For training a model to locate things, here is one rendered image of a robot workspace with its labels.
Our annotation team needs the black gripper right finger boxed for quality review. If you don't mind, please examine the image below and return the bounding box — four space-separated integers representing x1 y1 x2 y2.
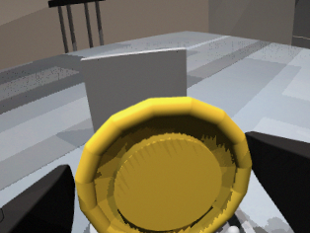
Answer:
244 131 310 233

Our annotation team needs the yellow round plate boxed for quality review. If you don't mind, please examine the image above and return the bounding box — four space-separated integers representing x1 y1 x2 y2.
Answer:
75 97 252 233

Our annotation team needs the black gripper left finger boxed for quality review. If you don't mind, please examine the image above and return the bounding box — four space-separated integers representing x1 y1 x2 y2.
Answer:
0 164 76 233

